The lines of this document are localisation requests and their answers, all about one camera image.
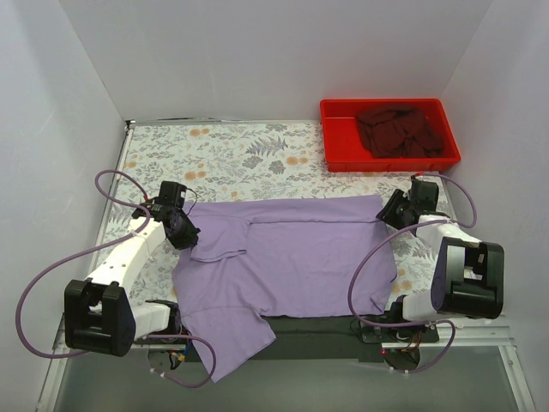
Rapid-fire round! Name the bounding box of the purple t shirt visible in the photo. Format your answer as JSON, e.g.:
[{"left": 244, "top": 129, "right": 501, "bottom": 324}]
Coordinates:
[{"left": 172, "top": 195, "right": 397, "bottom": 381}]

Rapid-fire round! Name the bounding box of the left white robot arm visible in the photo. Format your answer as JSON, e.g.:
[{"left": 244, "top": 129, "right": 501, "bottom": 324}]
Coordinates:
[{"left": 64, "top": 201, "right": 200, "bottom": 357}]

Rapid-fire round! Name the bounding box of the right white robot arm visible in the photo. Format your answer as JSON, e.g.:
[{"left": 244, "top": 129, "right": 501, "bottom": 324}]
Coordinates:
[{"left": 377, "top": 177, "right": 504, "bottom": 324}]

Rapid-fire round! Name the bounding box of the floral table cloth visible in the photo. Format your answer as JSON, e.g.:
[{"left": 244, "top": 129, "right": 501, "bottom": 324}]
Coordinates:
[{"left": 99, "top": 122, "right": 436, "bottom": 305}]

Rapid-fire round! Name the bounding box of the dark red t shirt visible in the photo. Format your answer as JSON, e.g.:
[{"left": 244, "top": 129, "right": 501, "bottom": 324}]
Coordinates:
[{"left": 355, "top": 104, "right": 444, "bottom": 159}]

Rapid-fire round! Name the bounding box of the red plastic bin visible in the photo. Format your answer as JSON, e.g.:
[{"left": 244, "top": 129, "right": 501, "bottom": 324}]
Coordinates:
[{"left": 320, "top": 98, "right": 461, "bottom": 173}]

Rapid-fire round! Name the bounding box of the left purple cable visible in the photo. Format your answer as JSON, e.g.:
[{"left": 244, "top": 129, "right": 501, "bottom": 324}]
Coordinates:
[{"left": 15, "top": 169, "right": 216, "bottom": 389}]

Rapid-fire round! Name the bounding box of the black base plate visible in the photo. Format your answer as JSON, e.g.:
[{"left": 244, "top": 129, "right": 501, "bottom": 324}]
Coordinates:
[{"left": 132, "top": 309, "right": 441, "bottom": 366}]

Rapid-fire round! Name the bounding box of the aluminium frame rail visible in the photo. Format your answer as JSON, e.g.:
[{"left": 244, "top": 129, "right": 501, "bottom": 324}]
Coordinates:
[{"left": 38, "top": 320, "right": 535, "bottom": 411}]

